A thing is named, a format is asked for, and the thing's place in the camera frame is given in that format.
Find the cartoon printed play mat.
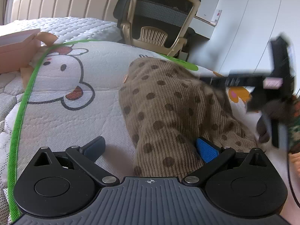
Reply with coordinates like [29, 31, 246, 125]
[7, 40, 300, 225]

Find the pink cardboard box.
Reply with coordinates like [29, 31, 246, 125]
[0, 29, 58, 73]

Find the beige mesh office chair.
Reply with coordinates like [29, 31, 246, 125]
[113, 0, 200, 57]

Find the white quilted mattress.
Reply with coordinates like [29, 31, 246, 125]
[1, 17, 122, 43]

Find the brown corduroy dotted garment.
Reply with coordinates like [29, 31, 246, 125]
[119, 57, 257, 178]

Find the white box on desk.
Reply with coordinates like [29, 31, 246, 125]
[195, 0, 219, 26]

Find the beige padded headboard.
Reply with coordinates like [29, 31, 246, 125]
[11, 0, 118, 22]

